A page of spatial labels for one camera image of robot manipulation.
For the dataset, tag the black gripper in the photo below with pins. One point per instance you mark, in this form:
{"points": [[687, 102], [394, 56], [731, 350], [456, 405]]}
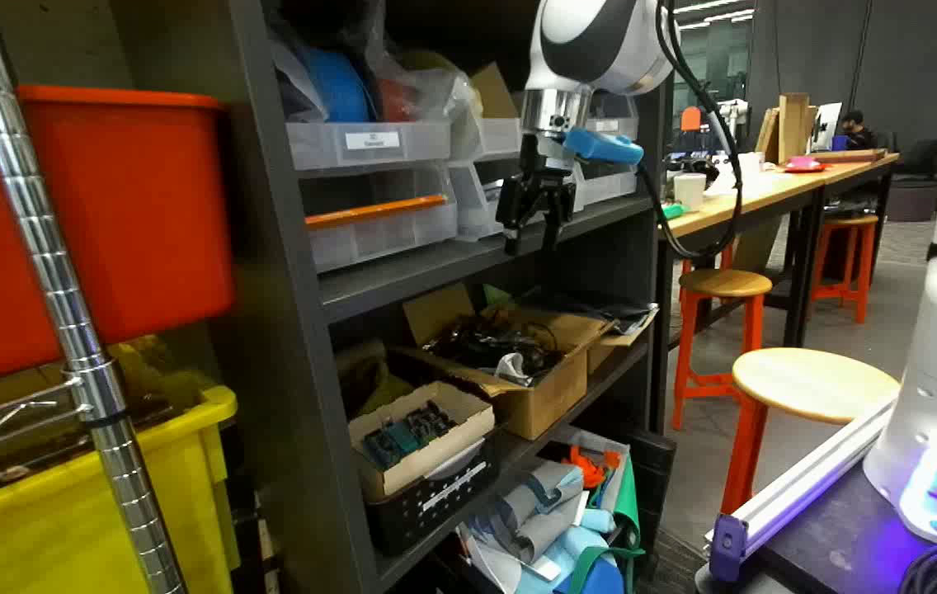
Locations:
{"points": [[535, 192]]}

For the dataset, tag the wooden stool orange legs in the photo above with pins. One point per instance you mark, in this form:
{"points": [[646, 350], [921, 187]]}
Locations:
{"points": [[726, 284], [816, 379], [850, 223]]}

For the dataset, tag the orange fabric item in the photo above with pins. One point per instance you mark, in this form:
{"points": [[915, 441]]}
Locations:
{"points": [[592, 463]]}

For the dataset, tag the flat cardboard tray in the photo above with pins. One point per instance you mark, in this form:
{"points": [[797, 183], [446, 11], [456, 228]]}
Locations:
{"points": [[618, 341]]}

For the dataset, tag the shiny silver part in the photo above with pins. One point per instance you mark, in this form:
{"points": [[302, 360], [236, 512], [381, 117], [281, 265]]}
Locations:
{"points": [[512, 368]]}

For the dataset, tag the green packet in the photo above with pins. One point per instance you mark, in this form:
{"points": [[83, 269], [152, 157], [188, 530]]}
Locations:
{"points": [[676, 207]]}

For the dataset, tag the brown cardboard piece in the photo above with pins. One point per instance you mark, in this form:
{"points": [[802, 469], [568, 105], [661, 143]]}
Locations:
{"points": [[492, 89]]}

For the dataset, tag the orange rod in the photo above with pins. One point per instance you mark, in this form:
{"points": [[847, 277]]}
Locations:
{"points": [[373, 207]]}

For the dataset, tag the white mug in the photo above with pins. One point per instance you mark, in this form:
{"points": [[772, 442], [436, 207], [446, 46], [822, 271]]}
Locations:
{"points": [[692, 190]]}

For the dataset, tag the open cardboard box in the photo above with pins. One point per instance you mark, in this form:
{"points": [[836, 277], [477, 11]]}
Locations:
{"points": [[545, 401]]}

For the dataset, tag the yellowish plastic bag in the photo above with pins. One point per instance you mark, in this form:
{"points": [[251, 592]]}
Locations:
{"points": [[430, 94]]}

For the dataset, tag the small orange object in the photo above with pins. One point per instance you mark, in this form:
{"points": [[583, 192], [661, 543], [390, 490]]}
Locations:
{"points": [[692, 121]]}

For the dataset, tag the brown paper wrap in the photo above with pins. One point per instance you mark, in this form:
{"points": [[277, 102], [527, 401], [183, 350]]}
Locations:
{"points": [[370, 379]]}

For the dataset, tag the clear bin white label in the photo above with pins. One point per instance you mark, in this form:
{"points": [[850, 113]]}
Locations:
{"points": [[324, 147]]}

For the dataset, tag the dark teal parts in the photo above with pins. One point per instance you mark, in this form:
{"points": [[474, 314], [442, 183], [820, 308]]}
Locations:
{"points": [[408, 429]]}

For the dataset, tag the wooden work table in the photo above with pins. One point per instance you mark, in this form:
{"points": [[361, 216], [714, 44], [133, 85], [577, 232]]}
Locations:
{"points": [[776, 187]]}

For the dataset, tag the blue roll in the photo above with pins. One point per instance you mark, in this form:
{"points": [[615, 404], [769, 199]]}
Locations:
{"points": [[337, 82]]}

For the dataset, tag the white cardboard box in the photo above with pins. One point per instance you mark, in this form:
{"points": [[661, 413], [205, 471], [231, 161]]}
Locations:
{"points": [[436, 466]]}

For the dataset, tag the wooden block stand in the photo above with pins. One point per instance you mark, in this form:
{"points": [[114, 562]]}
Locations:
{"points": [[786, 125]]}

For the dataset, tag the pink flat object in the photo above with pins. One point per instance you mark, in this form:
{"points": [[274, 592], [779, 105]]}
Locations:
{"points": [[802, 165]]}

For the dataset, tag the grey white fabric bag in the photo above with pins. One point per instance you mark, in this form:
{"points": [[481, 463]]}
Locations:
{"points": [[535, 512]]}

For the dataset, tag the dark grey shelf unit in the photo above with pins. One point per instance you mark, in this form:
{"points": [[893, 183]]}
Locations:
{"points": [[271, 332]]}

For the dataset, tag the black plastic crate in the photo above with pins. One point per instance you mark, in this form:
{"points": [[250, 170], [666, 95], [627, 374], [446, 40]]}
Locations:
{"points": [[430, 514]]}

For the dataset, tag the white laptop screen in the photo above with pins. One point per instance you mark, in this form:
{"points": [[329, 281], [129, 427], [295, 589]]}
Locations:
{"points": [[825, 122]]}

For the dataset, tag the teal blue bag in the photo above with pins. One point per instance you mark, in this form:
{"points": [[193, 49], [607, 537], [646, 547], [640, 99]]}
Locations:
{"points": [[601, 547]]}

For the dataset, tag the long wooden plank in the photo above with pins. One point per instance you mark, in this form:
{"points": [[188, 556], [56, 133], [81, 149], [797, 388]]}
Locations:
{"points": [[852, 157]]}

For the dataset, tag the seated person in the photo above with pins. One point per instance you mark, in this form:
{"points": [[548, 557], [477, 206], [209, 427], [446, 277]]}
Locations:
{"points": [[852, 133]]}

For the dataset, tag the orange plastic bin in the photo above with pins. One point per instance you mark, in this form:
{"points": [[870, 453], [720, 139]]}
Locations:
{"points": [[141, 217]]}

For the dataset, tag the chrome rack pole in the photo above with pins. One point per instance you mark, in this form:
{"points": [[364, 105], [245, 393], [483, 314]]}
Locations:
{"points": [[60, 275]]}

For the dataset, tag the yellow plastic bin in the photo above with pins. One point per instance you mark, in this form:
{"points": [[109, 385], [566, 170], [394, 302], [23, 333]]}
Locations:
{"points": [[42, 537]]}

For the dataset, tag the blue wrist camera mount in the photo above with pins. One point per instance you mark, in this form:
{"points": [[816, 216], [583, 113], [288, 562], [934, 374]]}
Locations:
{"points": [[601, 147]]}

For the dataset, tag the aluminium extrusion rail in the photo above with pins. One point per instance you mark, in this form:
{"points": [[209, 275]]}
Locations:
{"points": [[810, 471]]}

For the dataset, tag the purple rail end bracket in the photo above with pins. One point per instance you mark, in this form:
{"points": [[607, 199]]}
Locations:
{"points": [[726, 547]]}

